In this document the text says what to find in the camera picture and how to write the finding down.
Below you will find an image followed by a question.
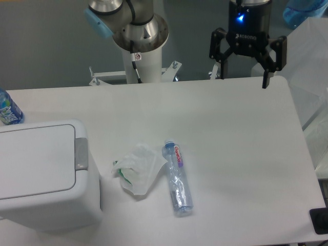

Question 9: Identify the white trash can body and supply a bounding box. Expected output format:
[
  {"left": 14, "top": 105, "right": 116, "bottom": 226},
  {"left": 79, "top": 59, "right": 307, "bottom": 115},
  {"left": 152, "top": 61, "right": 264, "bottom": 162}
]
[{"left": 1, "top": 119, "right": 102, "bottom": 231}]

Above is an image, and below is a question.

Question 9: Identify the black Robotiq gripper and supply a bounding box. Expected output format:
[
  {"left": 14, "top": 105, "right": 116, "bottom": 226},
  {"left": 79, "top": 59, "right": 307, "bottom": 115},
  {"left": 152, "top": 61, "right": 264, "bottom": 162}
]
[{"left": 209, "top": 0, "right": 288, "bottom": 89}]

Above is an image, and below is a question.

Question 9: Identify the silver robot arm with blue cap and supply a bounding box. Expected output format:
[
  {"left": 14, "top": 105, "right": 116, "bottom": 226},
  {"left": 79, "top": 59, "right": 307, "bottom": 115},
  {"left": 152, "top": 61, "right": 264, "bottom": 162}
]
[{"left": 84, "top": 1, "right": 288, "bottom": 88}]

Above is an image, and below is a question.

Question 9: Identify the blue labelled water bottle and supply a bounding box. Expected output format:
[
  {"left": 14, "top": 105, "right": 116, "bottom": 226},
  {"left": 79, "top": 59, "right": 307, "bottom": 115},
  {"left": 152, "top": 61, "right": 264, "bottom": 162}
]
[{"left": 1, "top": 89, "right": 25, "bottom": 125}]

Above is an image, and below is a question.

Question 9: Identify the white metal base frame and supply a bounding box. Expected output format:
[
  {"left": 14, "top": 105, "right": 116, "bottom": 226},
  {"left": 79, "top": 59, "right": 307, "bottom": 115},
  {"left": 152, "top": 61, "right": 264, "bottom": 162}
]
[{"left": 89, "top": 60, "right": 182, "bottom": 86}]

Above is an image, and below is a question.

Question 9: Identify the white trash can lid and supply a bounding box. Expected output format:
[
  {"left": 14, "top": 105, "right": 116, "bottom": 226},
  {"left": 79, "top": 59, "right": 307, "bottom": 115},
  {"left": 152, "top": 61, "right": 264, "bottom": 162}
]
[{"left": 1, "top": 124, "right": 88, "bottom": 200}]

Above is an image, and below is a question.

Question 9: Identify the blue translucent water jug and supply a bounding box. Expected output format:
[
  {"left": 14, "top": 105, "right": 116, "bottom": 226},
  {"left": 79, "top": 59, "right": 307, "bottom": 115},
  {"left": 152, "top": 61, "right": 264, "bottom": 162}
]
[{"left": 282, "top": 0, "right": 327, "bottom": 30}]

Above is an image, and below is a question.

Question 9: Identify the crumpled white plastic bag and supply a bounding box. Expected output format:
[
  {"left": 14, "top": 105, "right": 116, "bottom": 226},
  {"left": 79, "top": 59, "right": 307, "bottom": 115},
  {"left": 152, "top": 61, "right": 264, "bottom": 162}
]
[{"left": 112, "top": 143, "right": 166, "bottom": 196}]

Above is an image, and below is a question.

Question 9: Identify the black device at table edge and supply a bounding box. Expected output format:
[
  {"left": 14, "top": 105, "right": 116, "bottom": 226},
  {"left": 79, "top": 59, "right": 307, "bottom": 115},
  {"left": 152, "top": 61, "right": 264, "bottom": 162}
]
[{"left": 310, "top": 208, "right": 327, "bottom": 235}]

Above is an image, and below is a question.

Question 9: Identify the crushed clear plastic bottle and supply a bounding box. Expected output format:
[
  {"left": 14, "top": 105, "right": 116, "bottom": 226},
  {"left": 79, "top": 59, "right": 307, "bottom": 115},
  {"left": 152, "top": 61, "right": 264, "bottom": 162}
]
[{"left": 162, "top": 139, "right": 194, "bottom": 217}]

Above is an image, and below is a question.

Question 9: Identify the black cable on pedestal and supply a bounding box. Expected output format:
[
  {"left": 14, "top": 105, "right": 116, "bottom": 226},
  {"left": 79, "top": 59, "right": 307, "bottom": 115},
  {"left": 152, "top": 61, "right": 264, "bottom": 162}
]
[{"left": 129, "top": 40, "right": 143, "bottom": 84}]

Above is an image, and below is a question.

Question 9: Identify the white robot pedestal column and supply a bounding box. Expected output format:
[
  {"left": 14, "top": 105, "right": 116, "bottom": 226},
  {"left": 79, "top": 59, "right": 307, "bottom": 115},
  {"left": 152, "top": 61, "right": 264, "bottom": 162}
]
[{"left": 120, "top": 47, "right": 162, "bottom": 80}]

